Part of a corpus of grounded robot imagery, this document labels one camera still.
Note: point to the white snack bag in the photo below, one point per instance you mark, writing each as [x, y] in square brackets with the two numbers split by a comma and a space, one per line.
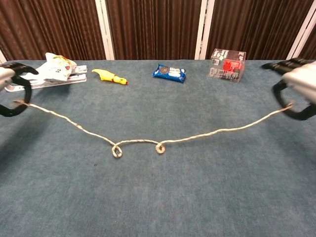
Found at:
[58, 69]

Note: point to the left black-fingered robot hand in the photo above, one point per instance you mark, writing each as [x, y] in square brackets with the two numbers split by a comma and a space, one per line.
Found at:
[5, 74]

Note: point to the white partition post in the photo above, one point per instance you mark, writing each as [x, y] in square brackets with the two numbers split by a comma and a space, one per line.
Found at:
[105, 29]
[302, 32]
[2, 57]
[203, 29]

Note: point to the brown pleated partition panel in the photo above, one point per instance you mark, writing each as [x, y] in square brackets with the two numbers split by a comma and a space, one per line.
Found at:
[153, 27]
[309, 49]
[49, 27]
[254, 24]

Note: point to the yellow rubber chicken toy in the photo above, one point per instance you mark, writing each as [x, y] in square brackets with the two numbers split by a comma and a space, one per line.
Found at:
[107, 75]

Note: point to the blue felt table mat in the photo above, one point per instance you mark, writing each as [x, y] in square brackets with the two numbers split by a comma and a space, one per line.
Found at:
[158, 192]

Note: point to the blue cookie packet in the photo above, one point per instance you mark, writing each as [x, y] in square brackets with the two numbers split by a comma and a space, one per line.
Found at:
[169, 73]

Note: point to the right black-fingered robot hand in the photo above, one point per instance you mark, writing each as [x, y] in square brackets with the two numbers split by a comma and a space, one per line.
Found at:
[302, 79]

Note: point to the clear box with red item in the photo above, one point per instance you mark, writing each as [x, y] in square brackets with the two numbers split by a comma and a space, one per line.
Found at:
[227, 66]

